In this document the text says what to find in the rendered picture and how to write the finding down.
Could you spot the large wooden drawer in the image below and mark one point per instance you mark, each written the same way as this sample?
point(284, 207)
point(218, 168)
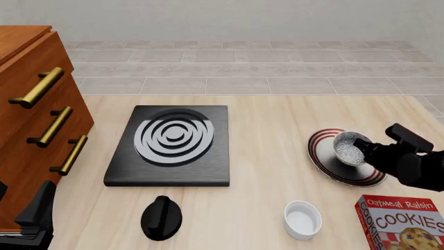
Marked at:
point(21, 78)

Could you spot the plate with red rings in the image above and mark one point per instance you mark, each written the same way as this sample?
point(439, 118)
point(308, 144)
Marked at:
point(322, 153)

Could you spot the wooden cabinet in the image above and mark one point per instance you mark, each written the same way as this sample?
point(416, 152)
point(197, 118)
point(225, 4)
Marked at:
point(17, 39)

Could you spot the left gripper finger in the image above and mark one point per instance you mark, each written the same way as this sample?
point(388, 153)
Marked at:
point(2, 190)
point(40, 208)

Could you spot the small wooden drawer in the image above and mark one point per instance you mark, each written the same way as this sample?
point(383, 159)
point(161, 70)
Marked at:
point(81, 120)

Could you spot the red cookies box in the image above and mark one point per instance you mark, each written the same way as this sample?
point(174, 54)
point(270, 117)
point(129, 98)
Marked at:
point(399, 221)

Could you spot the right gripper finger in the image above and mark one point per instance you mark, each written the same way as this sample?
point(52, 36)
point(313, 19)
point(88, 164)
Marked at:
point(362, 144)

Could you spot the medium wooden drawer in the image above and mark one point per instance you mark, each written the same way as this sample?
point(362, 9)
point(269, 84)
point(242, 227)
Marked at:
point(66, 96)

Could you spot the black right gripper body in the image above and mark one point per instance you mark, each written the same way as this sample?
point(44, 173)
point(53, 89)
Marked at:
point(383, 157)

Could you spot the small white ramekin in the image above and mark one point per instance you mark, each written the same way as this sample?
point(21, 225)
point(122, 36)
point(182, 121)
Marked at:
point(301, 221)

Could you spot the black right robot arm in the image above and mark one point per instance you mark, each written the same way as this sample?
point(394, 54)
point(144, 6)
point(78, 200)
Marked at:
point(425, 172)

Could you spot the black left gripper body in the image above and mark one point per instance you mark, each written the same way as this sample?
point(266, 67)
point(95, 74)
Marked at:
point(24, 238)

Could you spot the round black stove knob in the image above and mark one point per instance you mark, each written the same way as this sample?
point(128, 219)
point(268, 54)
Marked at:
point(161, 221)

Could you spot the flat black stove plate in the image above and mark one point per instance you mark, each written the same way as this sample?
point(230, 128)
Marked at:
point(173, 172)

